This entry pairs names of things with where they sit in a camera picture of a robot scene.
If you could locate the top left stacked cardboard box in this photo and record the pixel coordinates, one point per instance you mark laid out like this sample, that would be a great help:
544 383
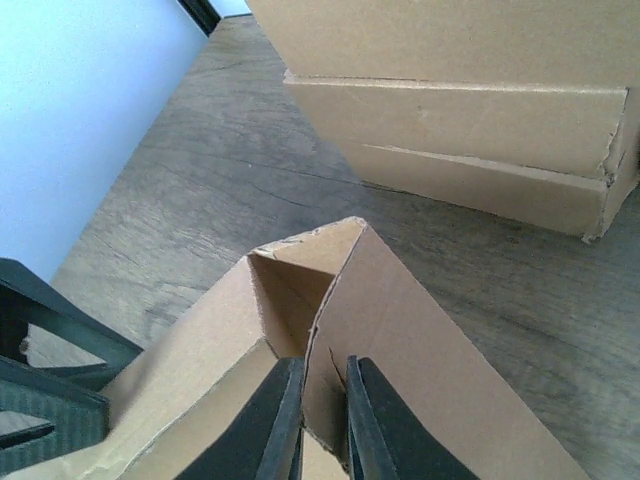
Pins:
575 43

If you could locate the black left frame post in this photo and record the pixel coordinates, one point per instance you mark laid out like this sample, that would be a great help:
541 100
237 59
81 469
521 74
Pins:
203 14

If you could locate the middle left stacked cardboard box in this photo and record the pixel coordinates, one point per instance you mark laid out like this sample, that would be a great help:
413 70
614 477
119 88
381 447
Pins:
575 131

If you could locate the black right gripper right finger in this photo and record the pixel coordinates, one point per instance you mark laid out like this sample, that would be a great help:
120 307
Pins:
385 439

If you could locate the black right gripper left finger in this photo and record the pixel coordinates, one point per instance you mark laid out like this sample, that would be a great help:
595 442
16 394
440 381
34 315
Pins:
265 440

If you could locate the large cardboard box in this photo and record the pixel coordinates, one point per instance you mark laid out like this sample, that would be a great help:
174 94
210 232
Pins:
323 295

